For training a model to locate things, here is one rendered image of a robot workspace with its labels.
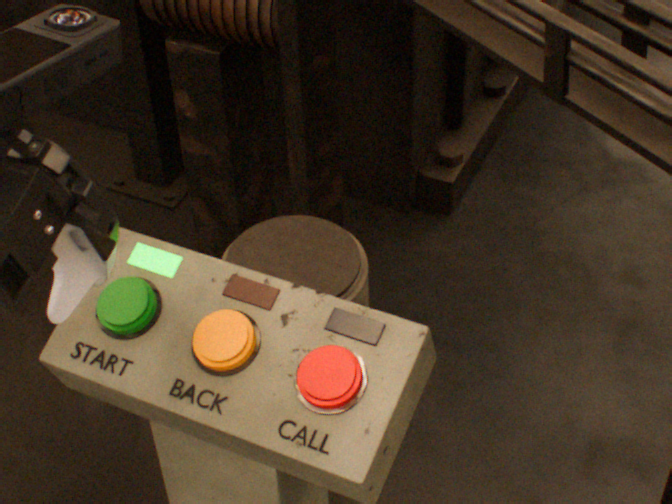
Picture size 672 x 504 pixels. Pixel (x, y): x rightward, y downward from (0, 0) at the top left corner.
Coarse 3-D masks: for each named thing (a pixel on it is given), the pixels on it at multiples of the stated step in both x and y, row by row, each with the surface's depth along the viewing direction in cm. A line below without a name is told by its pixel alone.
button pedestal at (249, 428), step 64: (128, 256) 75; (192, 256) 74; (192, 320) 72; (256, 320) 71; (320, 320) 70; (384, 320) 69; (64, 384) 76; (128, 384) 70; (192, 384) 69; (256, 384) 68; (384, 384) 67; (192, 448) 74; (256, 448) 67; (320, 448) 66; (384, 448) 66
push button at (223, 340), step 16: (208, 320) 70; (224, 320) 70; (240, 320) 70; (208, 336) 69; (224, 336) 69; (240, 336) 69; (208, 352) 69; (224, 352) 69; (240, 352) 69; (224, 368) 69
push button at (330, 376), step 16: (320, 352) 68; (336, 352) 67; (304, 368) 67; (320, 368) 67; (336, 368) 67; (352, 368) 67; (304, 384) 67; (320, 384) 67; (336, 384) 66; (352, 384) 66; (320, 400) 66; (336, 400) 66
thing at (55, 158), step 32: (32, 128) 55; (0, 160) 54; (32, 160) 54; (64, 160) 55; (0, 192) 53; (32, 192) 54; (64, 192) 56; (0, 224) 52; (32, 224) 55; (64, 224) 58; (0, 256) 53; (32, 256) 56; (0, 288) 53; (32, 288) 56
